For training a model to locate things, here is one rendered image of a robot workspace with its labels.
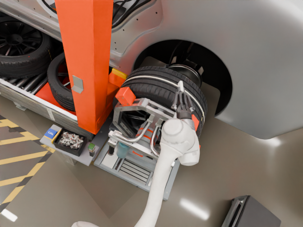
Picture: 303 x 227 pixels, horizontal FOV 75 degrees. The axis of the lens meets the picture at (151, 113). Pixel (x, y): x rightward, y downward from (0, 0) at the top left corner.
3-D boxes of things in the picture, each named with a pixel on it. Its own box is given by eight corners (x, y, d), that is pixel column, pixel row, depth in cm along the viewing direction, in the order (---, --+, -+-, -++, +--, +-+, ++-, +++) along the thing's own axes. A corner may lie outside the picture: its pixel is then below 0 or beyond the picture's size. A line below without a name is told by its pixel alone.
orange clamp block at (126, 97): (136, 97, 122) (128, 86, 117) (130, 106, 118) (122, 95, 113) (128, 97, 127) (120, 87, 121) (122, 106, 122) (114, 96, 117)
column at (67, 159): (80, 156, 201) (76, 141, 165) (74, 165, 195) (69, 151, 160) (71, 152, 201) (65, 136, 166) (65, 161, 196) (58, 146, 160)
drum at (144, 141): (158, 133, 146) (163, 125, 134) (147, 159, 134) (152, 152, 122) (141, 125, 146) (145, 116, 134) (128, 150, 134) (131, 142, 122)
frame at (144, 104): (174, 155, 162) (204, 125, 116) (172, 162, 159) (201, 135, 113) (114, 125, 163) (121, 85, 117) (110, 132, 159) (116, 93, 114)
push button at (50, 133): (57, 132, 162) (57, 131, 160) (52, 139, 158) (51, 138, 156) (50, 129, 162) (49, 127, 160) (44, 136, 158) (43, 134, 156)
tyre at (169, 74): (194, 135, 176) (222, 85, 121) (186, 159, 163) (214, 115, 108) (126, 109, 186) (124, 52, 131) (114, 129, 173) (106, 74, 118)
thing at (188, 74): (194, 97, 179) (206, 72, 153) (192, 104, 175) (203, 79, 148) (161, 85, 184) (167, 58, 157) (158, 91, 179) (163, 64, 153)
